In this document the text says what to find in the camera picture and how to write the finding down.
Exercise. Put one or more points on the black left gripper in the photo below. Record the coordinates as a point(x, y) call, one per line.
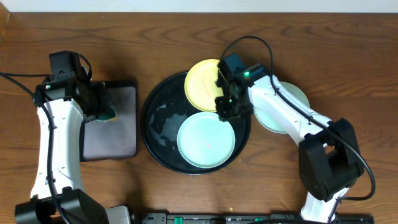
point(102, 91)

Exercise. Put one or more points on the yellow plate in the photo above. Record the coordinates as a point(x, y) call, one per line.
point(200, 85)

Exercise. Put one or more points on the black rectangular water tray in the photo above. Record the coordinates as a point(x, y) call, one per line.
point(114, 138)

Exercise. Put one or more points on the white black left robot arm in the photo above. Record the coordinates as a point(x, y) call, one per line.
point(58, 196)

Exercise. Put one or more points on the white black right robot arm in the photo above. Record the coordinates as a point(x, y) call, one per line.
point(329, 158)

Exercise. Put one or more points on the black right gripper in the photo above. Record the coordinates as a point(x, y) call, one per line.
point(224, 114)

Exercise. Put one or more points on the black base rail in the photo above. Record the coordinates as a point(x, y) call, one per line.
point(164, 218)

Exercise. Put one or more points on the green yellow sponge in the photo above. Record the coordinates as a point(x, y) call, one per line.
point(109, 114)

